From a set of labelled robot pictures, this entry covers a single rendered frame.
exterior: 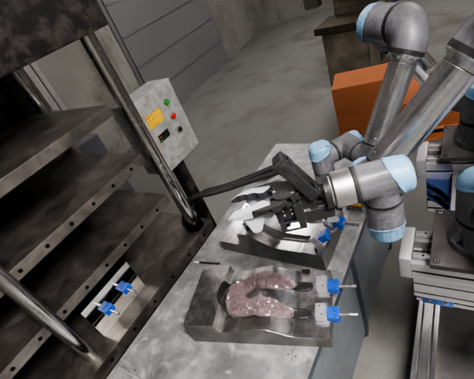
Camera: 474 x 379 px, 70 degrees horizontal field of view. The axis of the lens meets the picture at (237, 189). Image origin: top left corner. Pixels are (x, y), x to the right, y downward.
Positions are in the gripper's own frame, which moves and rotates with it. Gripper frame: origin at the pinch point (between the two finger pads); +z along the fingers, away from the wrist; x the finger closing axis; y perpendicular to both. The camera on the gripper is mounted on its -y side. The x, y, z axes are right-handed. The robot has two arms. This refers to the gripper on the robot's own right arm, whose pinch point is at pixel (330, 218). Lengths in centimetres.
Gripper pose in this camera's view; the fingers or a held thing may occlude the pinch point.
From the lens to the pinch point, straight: 141.9
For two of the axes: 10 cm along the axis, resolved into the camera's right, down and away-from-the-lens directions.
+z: 3.3, 7.6, 5.6
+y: 8.1, 0.7, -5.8
